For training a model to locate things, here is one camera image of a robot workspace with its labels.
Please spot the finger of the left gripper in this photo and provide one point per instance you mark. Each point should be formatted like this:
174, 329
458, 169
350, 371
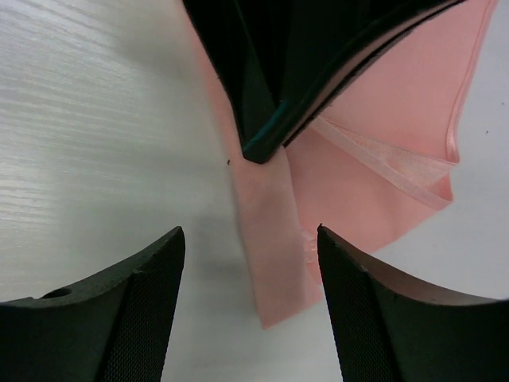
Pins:
246, 42
332, 42

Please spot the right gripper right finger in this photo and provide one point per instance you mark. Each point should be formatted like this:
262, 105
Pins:
391, 326

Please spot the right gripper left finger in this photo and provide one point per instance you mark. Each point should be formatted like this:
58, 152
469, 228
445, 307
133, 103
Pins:
111, 326

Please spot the pink cloth napkin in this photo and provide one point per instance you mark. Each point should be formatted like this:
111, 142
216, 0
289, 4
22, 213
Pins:
372, 166

